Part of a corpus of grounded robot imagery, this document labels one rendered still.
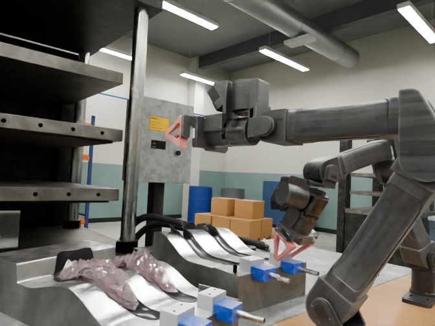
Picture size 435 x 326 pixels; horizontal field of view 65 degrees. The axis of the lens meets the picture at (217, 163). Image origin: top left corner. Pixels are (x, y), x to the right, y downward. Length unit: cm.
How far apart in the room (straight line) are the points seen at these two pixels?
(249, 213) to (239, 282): 506
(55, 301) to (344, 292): 50
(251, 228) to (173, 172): 403
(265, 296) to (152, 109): 106
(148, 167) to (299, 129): 113
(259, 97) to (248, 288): 43
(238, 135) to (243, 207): 528
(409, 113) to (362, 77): 769
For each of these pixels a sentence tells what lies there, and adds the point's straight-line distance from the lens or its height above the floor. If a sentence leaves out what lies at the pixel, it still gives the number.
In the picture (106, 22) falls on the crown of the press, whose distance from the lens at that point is 181.
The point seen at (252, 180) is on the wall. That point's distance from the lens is 947.
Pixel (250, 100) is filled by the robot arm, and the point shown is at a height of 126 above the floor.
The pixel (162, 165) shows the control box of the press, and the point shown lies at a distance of 167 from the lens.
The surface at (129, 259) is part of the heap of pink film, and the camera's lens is 82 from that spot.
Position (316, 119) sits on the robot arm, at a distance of 59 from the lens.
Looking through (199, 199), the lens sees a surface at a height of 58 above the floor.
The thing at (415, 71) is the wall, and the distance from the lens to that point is 784.
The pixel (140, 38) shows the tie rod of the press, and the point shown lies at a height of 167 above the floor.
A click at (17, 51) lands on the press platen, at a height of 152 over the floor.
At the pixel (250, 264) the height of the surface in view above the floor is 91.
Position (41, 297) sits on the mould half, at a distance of 78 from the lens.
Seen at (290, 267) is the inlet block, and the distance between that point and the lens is 91.
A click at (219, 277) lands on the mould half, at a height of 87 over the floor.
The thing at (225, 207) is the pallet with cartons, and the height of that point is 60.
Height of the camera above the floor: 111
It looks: 3 degrees up
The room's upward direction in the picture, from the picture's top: 3 degrees clockwise
